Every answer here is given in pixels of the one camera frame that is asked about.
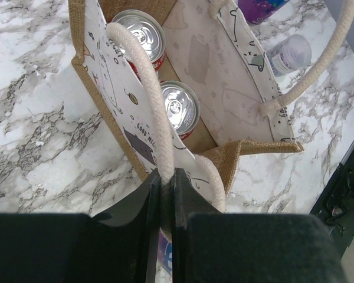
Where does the purple Fanta can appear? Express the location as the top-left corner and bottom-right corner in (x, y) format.
(237, 0), (289, 25)

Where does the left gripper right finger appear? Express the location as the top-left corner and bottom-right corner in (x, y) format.
(171, 169), (345, 282)

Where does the purple can near front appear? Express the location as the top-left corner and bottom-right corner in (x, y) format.
(157, 232), (173, 275)

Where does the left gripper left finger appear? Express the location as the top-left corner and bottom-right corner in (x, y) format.
(0, 171), (160, 282)

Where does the jute canvas tote bag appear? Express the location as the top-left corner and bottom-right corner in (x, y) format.
(68, 1), (354, 236)

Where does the red cola can front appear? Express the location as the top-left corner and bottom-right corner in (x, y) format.
(160, 80), (201, 140)

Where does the red cola can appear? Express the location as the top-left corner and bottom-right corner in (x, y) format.
(111, 9), (166, 71)
(160, 80), (201, 140)

